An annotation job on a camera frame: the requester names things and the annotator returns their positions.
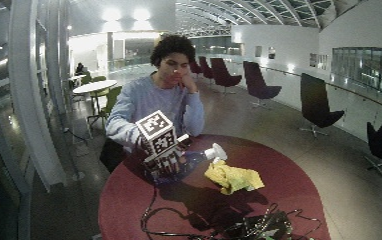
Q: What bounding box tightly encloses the black device with wires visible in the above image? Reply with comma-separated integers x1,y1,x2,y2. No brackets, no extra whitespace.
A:
218,209,294,240

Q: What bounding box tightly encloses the yellow cloth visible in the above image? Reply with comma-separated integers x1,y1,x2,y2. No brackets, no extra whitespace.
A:
204,159,266,196

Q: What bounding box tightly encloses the white slanted column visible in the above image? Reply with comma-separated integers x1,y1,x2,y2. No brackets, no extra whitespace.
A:
7,0,68,194

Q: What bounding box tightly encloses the white round table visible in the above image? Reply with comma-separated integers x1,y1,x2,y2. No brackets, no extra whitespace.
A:
72,79,120,116

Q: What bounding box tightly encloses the green chair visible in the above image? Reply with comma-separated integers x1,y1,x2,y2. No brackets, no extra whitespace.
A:
88,75,111,107
85,85,124,138

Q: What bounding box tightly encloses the white cube of black markers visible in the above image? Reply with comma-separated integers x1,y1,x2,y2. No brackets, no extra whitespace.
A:
134,109,190,172

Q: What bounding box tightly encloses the thin black cable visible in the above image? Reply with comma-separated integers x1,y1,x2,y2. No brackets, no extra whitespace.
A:
288,208,324,238

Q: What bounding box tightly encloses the the person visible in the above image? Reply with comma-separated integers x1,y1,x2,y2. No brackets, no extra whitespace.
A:
99,34,206,174

